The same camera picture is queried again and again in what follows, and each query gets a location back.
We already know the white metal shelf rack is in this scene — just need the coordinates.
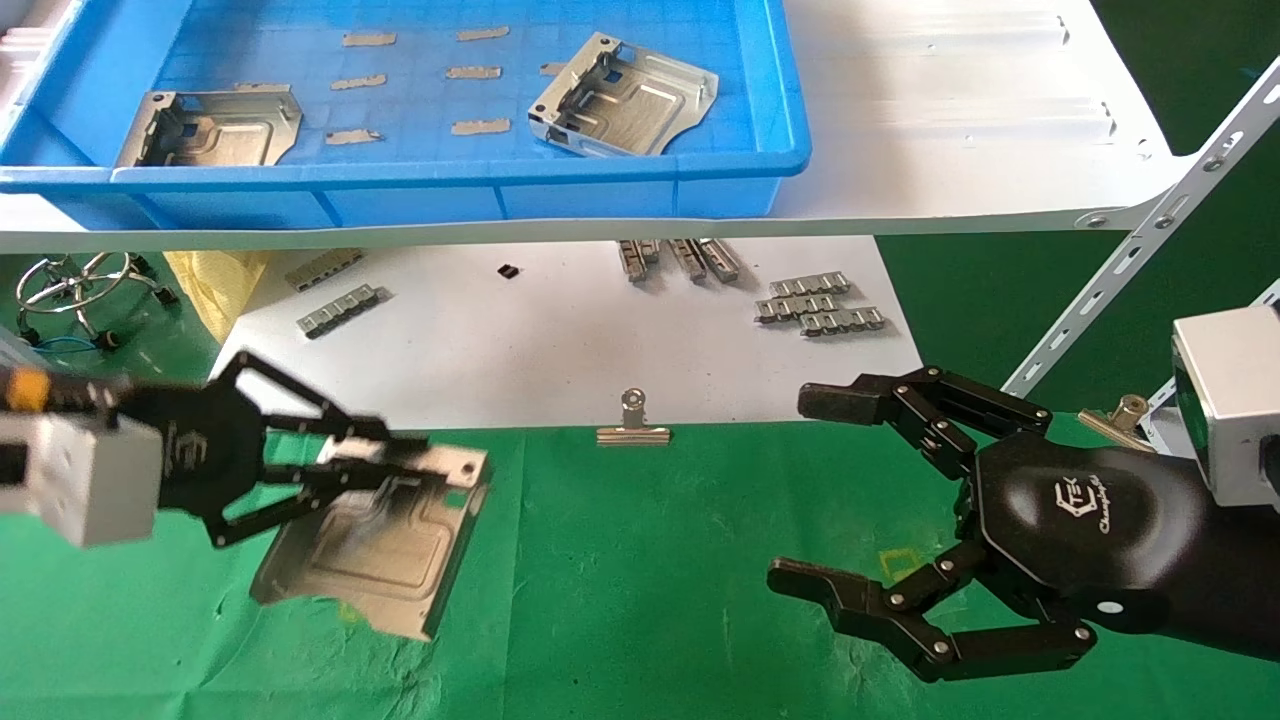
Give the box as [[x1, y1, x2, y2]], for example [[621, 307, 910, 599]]
[[0, 0, 1280, 431]]

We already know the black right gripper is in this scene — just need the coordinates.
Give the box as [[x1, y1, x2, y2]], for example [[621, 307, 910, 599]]
[[767, 366, 1280, 684]]

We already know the green table cloth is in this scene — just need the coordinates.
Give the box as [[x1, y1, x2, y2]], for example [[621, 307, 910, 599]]
[[0, 380, 1280, 720]]

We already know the blue cable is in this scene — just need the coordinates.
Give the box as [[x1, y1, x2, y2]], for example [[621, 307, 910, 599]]
[[20, 335, 111, 357]]

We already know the silver binder clip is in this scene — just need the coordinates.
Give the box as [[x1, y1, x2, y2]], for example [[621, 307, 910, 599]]
[[1078, 395, 1151, 453], [597, 388, 671, 446]]

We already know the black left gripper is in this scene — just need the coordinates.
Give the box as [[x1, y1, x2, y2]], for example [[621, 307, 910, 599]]
[[130, 350, 431, 549]]

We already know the large blue plastic parts bin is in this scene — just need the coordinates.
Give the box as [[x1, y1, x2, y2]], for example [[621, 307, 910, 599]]
[[0, 0, 811, 231]]

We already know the stamped metal bracket plate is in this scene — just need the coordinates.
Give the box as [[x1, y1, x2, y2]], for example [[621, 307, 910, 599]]
[[528, 32, 719, 158], [250, 445, 491, 643], [115, 88, 303, 169]]

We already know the yellow plastic bag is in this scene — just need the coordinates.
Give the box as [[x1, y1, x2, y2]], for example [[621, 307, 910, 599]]
[[165, 250, 271, 341]]

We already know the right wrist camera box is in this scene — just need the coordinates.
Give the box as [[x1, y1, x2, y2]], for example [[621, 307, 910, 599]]
[[1170, 305, 1280, 511]]

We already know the black stool with chrome base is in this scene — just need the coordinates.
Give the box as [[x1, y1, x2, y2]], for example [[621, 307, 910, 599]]
[[15, 252, 181, 346]]

